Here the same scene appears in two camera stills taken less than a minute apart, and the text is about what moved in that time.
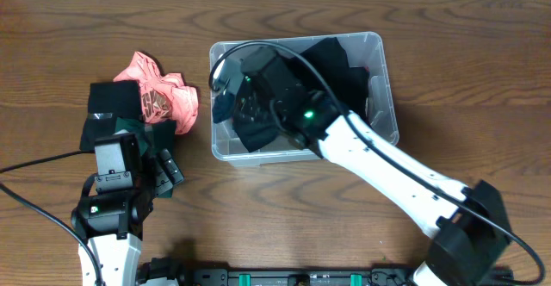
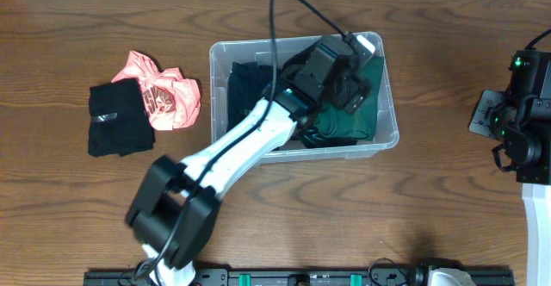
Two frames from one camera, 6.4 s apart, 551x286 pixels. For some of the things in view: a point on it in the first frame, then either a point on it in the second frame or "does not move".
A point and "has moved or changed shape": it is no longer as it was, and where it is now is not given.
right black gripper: (255, 109) -> (486, 124)
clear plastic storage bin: (275, 100) does not move
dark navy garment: (224, 108) has moved or changed shape
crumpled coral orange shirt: (164, 96) does not move
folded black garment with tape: (107, 102) does not move
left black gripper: (161, 172) -> (352, 90)
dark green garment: (152, 136) -> (361, 123)
